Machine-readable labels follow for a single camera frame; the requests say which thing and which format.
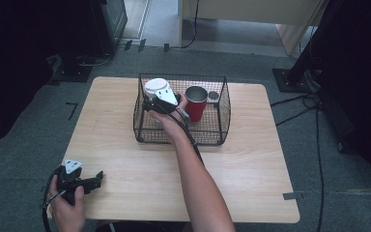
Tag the beige cabinet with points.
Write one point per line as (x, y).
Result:
(244, 9)

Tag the person's right hand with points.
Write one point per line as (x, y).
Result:
(172, 125)

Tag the black cabinet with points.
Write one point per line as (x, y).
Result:
(108, 22)

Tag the black flat stand base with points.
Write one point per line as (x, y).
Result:
(72, 71)

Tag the black tape strip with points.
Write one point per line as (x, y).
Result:
(166, 47)
(142, 45)

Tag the white cup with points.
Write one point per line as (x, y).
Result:
(156, 85)

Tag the red cup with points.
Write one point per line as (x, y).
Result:
(195, 109)

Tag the grey tape strip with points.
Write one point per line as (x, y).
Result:
(291, 196)

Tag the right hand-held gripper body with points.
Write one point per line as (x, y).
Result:
(165, 100)

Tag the person's left hand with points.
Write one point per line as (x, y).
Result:
(67, 216)

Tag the black stand pole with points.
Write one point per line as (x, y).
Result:
(312, 38)

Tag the small grey round lid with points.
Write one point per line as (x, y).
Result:
(213, 95)

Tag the black angled tape mark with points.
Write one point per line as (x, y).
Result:
(73, 109)

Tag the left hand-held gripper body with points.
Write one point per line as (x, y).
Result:
(69, 180)

